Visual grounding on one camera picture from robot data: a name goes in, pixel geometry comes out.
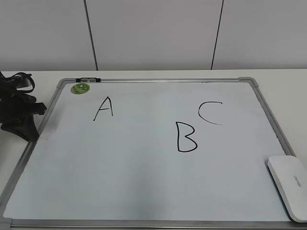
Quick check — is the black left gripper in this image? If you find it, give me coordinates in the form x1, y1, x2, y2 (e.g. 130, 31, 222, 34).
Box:
0, 72, 47, 142

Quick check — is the white board eraser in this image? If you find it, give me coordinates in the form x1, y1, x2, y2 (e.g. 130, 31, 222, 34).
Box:
267, 155, 307, 223

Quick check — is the round green sticker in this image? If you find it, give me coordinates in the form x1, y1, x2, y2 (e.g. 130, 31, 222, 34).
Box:
71, 83, 90, 95

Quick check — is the black hanging clip on frame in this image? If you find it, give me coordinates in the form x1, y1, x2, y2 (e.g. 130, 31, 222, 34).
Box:
75, 78, 101, 82

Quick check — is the white board with aluminium frame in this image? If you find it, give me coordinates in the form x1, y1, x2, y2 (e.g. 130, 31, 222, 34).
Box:
0, 78, 307, 230

